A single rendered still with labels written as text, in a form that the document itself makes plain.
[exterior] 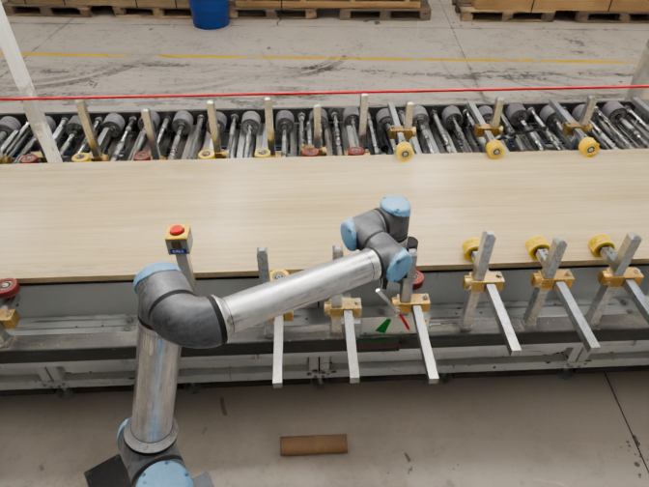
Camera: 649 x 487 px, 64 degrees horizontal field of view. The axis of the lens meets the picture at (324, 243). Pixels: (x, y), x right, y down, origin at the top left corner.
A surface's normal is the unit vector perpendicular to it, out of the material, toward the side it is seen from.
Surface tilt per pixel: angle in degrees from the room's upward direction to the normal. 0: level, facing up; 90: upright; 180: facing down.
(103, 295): 90
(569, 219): 0
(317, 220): 0
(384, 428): 0
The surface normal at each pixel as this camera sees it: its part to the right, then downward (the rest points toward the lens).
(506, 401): 0.00, -0.76
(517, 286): 0.04, 0.65
